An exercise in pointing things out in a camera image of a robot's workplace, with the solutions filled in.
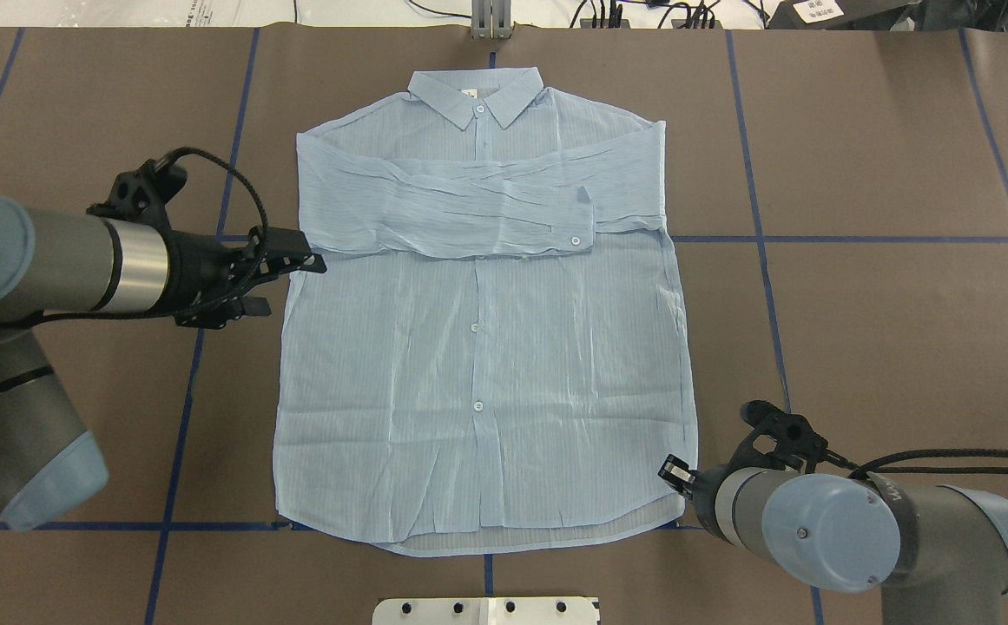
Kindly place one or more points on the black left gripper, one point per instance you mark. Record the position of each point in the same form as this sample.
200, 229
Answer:
197, 272

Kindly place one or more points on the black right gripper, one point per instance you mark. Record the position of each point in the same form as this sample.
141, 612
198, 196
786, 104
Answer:
700, 491

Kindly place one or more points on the light blue button-up shirt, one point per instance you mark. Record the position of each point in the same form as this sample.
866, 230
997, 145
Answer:
496, 356

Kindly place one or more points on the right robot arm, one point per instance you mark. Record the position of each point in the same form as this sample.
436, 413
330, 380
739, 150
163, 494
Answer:
937, 554

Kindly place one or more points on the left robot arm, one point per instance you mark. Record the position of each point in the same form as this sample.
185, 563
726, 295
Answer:
120, 260

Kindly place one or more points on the black power adapter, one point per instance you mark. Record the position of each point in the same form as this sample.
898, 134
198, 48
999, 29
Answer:
839, 15

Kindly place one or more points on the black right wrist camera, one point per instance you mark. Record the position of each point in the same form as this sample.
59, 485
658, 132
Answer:
778, 440

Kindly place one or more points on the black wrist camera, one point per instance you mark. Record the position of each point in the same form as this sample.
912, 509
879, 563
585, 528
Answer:
778, 440
141, 196

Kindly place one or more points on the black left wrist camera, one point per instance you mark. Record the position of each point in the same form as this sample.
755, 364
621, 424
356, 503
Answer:
141, 196

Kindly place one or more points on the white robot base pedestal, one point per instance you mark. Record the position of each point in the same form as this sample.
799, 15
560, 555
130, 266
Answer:
489, 610

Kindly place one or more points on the aluminium frame post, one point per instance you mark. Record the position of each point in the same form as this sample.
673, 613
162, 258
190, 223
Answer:
491, 19

